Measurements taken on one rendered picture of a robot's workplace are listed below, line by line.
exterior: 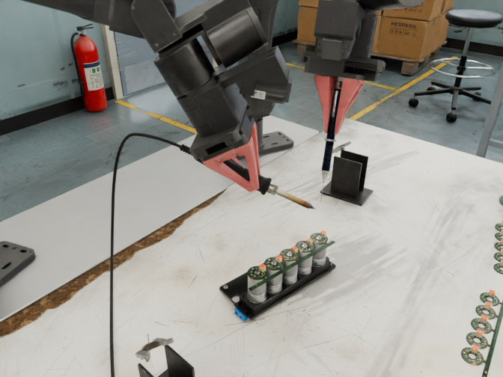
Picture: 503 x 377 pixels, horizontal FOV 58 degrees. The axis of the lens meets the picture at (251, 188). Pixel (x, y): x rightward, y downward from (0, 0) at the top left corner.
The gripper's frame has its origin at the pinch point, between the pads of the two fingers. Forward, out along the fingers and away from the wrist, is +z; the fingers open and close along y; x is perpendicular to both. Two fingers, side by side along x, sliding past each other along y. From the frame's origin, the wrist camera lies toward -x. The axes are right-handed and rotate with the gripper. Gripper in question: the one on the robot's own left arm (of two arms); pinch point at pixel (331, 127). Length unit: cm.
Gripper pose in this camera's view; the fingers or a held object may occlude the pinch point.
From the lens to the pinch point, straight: 62.9
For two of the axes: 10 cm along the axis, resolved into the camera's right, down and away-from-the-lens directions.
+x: 3.3, -2.0, 9.2
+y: 9.4, 2.0, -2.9
